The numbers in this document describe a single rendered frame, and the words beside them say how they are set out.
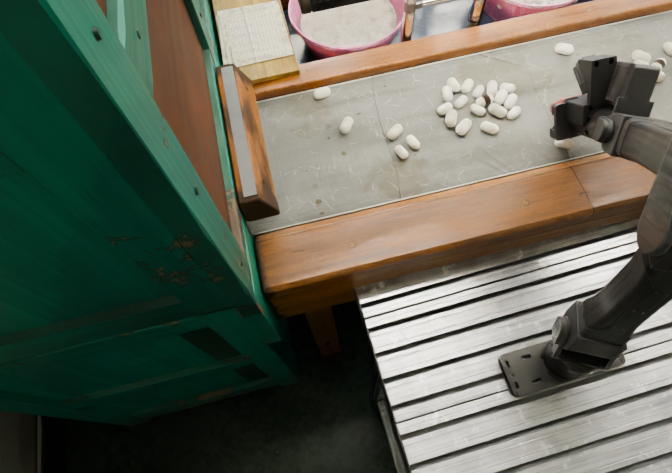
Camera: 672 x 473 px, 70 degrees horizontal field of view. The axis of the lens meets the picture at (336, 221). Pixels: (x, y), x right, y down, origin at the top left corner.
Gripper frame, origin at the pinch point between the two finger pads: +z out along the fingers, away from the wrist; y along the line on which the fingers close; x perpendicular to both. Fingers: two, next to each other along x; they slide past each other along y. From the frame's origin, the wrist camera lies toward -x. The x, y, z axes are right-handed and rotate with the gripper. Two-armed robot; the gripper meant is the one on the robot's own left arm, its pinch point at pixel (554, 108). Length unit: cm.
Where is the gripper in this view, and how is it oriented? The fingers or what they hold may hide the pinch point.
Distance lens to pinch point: 104.7
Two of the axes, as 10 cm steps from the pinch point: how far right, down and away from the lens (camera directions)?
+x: 1.9, 8.9, 4.1
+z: -1.5, -3.9, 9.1
